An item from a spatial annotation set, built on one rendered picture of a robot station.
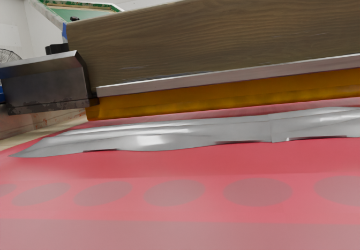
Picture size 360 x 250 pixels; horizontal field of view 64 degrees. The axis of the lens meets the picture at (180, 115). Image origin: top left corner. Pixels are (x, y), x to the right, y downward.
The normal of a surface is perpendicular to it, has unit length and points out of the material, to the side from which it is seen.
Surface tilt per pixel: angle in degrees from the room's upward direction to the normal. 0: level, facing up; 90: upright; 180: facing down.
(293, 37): 90
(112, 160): 0
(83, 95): 90
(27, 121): 90
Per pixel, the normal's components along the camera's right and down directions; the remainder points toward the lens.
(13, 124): 0.96, -0.08
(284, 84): -0.25, 0.17
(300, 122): -0.12, -0.73
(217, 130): -0.32, -0.77
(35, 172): -0.13, -0.98
